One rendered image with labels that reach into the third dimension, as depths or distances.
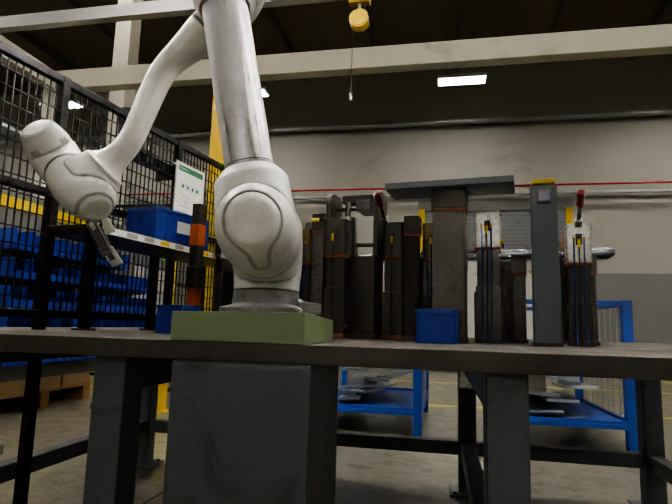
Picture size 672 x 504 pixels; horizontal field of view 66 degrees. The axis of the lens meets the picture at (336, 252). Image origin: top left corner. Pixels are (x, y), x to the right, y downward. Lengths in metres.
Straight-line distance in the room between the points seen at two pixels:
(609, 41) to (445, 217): 4.29
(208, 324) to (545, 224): 0.93
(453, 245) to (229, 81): 0.78
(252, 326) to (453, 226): 0.71
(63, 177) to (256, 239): 0.49
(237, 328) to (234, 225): 0.25
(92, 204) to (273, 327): 0.46
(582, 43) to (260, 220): 4.90
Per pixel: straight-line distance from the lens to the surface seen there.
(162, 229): 2.05
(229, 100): 1.11
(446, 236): 1.54
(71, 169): 1.25
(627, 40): 5.72
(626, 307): 3.82
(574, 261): 1.68
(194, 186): 2.55
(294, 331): 1.06
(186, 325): 1.15
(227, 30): 1.18
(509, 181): 1.53
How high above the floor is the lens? 0.74
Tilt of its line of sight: 8 degrees up
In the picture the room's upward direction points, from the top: 2 degrees clockwise
